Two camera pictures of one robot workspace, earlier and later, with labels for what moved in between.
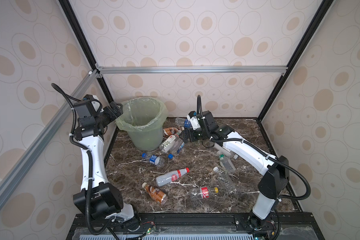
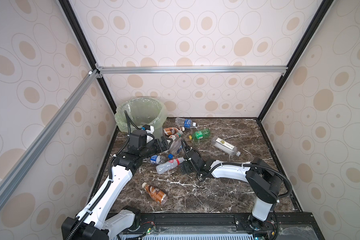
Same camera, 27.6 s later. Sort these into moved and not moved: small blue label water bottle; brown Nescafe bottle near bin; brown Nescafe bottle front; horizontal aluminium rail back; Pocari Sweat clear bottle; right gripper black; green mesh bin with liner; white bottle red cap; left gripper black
Moved: white bottle red cap; right gripper black; left gripper black
Not moved: brown Nescafe bottle front; horizontal aluminium rail back; Pocari Sweat clear bottle; green mesh bin with liner; small blue label water bottle; brown Nescafe bottle near bin
